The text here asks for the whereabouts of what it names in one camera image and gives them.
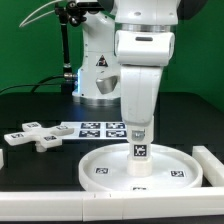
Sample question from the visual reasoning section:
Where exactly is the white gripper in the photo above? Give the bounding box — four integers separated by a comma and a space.
115, 30, 175, 143

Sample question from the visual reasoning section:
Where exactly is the white round table top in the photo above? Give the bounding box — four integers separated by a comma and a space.
79, 143, 203, 191

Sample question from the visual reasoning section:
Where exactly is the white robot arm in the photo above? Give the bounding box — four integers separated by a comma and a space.
74, 0, 208, 144

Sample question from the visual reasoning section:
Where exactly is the white marker sheet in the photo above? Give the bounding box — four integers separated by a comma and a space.
62, 122, 127, 140

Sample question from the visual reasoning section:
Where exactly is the white front fence bar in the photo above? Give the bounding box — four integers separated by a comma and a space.
0, 187, 224, 221

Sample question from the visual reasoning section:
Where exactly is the white fence bar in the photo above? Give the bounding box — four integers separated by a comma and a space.
0, 149, 4, 170
0, 187, 224, 221
192, 146, 224, 187

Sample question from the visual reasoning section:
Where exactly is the white right fence bar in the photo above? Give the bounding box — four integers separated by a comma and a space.
192, 146, 224, 187

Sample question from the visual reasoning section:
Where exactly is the white cross-shaped table base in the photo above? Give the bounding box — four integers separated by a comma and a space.
4, 122, 74, 152

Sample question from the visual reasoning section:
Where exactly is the white left fence bar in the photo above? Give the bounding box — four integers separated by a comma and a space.
0, 149, 4, 170

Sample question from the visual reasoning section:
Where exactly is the black cable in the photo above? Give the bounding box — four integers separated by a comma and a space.
0, 75, 66, 96

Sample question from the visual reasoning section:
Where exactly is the black camera on mount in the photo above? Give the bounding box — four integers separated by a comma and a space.
66, 0, 104, 27

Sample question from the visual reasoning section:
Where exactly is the black camera stand pole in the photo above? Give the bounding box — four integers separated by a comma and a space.
55, 3, 76, 95

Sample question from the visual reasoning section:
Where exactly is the white cable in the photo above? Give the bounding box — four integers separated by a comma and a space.
18, 0, 66, 28

